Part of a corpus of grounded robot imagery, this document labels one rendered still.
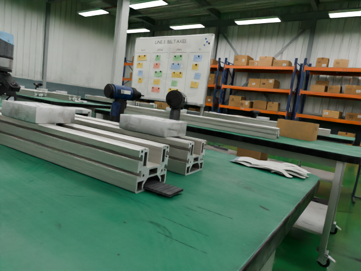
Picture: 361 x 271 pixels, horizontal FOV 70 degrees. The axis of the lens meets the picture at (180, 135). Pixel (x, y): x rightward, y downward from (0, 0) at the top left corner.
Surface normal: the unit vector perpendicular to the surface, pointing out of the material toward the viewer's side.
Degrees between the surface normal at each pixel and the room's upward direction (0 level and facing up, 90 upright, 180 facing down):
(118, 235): 0
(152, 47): 90
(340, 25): 90
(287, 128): 89
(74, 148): 90
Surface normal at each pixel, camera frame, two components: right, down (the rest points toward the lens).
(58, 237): 0.13, -0.98
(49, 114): 0.85, 0.17
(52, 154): -0.50, 0.04
